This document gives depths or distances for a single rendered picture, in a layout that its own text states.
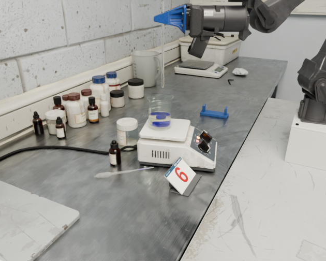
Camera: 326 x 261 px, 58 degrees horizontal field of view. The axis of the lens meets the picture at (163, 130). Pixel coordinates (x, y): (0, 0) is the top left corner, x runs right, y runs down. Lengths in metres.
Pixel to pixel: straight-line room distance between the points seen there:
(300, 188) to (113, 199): 0.43
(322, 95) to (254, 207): 0.33
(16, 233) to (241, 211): 0.44
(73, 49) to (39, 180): 0.60
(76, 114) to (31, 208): 0.41
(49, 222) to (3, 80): 0.53
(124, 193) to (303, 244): 0.37
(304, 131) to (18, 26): 0.87
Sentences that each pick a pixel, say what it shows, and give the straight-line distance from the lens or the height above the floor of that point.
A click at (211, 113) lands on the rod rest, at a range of 1.09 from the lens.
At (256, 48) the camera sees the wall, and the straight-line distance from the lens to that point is 2.14.
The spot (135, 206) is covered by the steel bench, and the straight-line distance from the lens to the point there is 0.66.
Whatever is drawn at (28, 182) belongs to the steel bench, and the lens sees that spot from 0.79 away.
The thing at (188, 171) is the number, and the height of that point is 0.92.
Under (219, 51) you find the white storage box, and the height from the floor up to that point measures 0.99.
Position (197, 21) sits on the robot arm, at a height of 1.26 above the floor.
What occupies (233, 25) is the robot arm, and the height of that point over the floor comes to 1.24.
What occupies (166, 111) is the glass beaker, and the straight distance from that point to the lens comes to 0.75.
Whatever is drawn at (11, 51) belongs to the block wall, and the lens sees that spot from 1.04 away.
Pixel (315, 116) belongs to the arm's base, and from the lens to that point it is 0.85.
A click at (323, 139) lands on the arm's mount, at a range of 0.83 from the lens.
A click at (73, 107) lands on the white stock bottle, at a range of 1.00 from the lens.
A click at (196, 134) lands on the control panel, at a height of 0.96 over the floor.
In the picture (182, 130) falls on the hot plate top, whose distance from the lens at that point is 0.77.
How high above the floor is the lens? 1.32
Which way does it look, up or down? 26 degrees down
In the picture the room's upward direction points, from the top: straight up
